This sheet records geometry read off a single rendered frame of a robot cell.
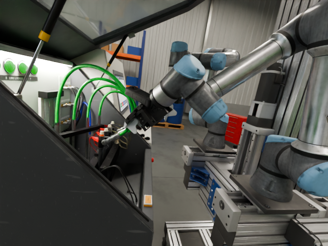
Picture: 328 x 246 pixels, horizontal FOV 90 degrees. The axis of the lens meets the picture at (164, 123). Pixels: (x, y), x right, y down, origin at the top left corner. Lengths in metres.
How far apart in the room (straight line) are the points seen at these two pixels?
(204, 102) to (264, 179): 0.43
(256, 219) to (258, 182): 0.13
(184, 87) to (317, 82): 0.35
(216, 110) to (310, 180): 0.32
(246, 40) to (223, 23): 1.29
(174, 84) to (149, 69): 6.80
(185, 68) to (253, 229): 0.64
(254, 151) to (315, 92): 0.47
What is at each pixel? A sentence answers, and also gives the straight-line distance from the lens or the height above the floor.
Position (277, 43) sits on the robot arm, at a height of 1.57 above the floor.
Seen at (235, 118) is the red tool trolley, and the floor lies 0.79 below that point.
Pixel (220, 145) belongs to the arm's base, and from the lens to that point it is 1.15.
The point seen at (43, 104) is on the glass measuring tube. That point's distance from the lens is 0.93.
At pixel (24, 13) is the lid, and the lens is 0.68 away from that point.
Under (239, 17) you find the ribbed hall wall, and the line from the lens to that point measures 8.91.
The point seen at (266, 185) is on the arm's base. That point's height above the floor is 1.08.
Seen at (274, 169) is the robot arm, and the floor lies 1.15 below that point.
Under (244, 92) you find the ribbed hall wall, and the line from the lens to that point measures 8.88.
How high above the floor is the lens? 1.39
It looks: 13 degrees down
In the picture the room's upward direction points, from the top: 8 degrees clockwise
